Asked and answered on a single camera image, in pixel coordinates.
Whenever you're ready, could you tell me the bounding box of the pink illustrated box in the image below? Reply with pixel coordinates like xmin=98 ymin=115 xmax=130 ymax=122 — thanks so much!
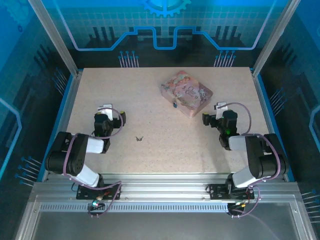
xmin=160 ymin=70 xmax=214 ymax=119

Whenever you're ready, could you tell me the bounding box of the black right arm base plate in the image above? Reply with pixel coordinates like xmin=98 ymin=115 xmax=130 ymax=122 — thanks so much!
xmin=206 ymin=183 xmax=256 ymax=201

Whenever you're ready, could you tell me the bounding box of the aluminium right side rail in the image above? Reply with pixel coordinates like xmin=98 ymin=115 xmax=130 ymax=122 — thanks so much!
xmin=249 ymin=68 xmax=296 ymax=182

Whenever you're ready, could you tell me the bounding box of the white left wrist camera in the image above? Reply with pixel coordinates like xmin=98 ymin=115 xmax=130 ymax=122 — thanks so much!
xmin=97 ymin=103 xmax=114 ymax=121

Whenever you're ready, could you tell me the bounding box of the small LED controller board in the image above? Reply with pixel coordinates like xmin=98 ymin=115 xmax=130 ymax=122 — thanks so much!
xmin=87 ymin=198 xmax=106 ymax=211
xmin=228 ymin=198 xmax=251 ymax=211

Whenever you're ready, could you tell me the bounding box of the aluminium left side rail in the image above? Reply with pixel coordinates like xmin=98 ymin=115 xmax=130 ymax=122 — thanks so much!
xmin=41 ymin=69 xmax=83 ymax=182

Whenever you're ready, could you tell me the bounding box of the aluminium corner post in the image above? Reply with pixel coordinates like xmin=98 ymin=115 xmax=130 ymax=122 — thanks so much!
xmin=27 ymin=0 xmax=83 ymax=77
xmin=250 ymin=0 xmax=302 ymax=78

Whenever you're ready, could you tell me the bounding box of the aluminium left corner post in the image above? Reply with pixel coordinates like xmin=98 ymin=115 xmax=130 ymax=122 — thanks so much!
xmin=27 ymin=0 xmax=83 ymax=77

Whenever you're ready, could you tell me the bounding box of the aluminium front frame rail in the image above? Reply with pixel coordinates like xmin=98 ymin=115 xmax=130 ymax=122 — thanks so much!
xmin=14 ymin=172 xmax=316 ymax=240

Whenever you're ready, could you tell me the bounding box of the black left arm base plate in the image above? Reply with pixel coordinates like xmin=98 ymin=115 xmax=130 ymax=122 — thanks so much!
xmin=75 ymin=183 xmax=123 ymax=201

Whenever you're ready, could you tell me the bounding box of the aluminium right corner post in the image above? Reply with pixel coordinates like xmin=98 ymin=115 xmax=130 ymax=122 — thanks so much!
xmin=250 ymin=0 xmax=302 ymax=78

